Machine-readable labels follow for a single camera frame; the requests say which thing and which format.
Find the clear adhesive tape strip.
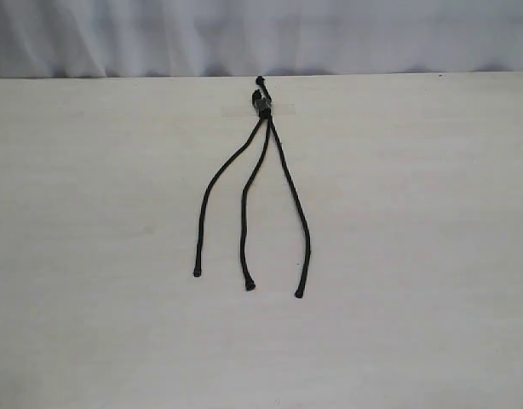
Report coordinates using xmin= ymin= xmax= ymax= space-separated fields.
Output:
xmin=221 ymin=104 xmax=297 ymax=118

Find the white curtain backdrop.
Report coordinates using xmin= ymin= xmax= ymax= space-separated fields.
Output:
xmin=0 ymin=1 xmax=523 ymax=78

